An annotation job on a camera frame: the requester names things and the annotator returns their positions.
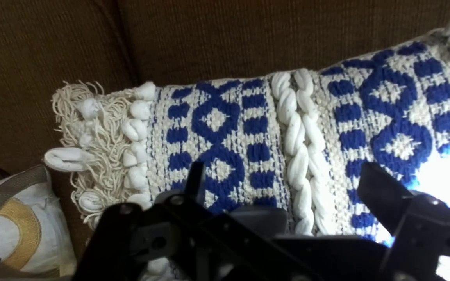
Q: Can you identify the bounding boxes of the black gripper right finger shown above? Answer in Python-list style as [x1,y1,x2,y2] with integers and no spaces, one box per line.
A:
[356,161,445,251]

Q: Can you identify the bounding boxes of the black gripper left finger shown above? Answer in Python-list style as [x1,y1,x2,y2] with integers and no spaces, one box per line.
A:
[181,159,207,211]

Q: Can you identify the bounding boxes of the blue white knitted pillow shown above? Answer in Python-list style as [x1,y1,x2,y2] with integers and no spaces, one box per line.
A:
[42,14,450,281]

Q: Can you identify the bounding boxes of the brown fabric sofa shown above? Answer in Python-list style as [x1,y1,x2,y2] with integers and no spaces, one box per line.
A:
[0,0,450,281]

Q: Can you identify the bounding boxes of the yellow wave patterned pillow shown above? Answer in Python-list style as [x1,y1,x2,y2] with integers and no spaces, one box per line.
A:
[0,162,77,279]

